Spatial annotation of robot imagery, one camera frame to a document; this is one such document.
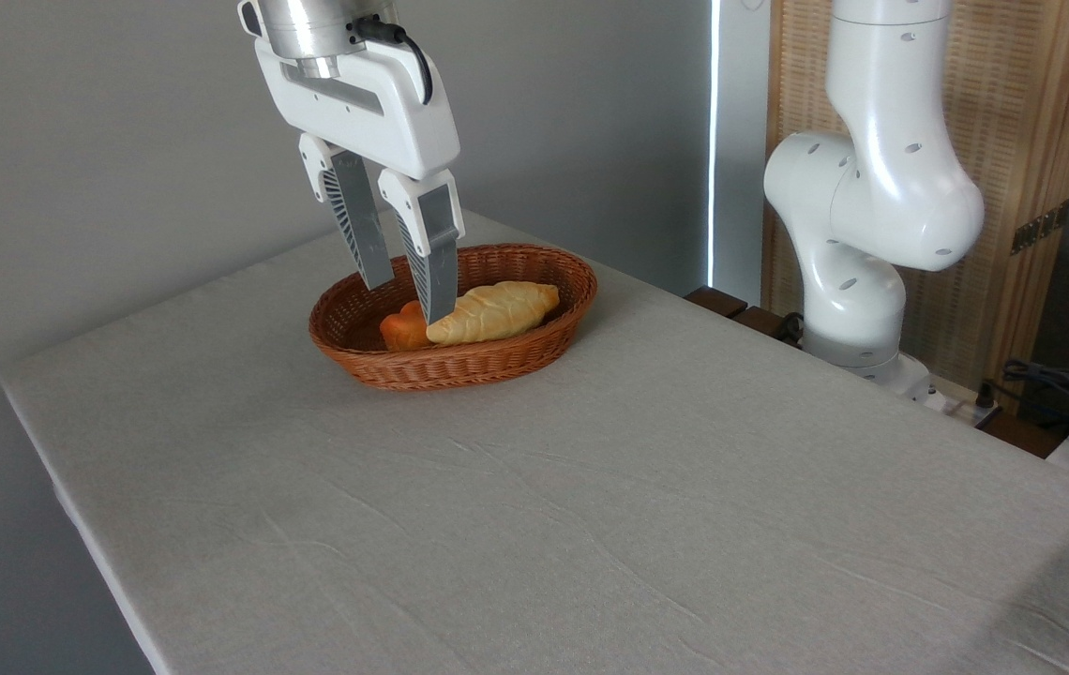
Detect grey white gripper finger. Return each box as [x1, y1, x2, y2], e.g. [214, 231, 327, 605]
[378, 169, 466, 325]
[298, 133, 396, 291]

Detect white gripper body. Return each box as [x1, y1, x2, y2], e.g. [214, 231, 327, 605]
[253, 37, 462, 181]

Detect small orange bread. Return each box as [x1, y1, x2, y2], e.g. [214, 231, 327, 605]
[379, 300, 432, 353]

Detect braided bread loaf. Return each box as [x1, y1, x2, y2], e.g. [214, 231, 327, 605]
[426, 280, 561, 346]

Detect black cable bundle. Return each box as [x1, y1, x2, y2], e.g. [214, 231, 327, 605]
[980, 359, 1069, 443]

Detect brass screen hinge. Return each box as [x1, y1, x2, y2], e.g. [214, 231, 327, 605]
[1010, 199, 1069, 256]

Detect beige tablecloth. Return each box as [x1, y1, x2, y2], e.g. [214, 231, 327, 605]
[0, 208, 1069, 675]

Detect dark wooden block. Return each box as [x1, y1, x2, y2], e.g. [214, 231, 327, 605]
[685, 286, 749, 320]
[731, 305, 803, 346]

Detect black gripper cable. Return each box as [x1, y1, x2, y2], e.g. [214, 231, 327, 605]
[347, 14, 434, 106]

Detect brown wicker basket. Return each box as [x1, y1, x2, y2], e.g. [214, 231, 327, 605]
[309, 244, 598, 391]

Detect white power strip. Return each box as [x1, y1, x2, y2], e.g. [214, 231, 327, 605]
[910, 375, 1004, 429]

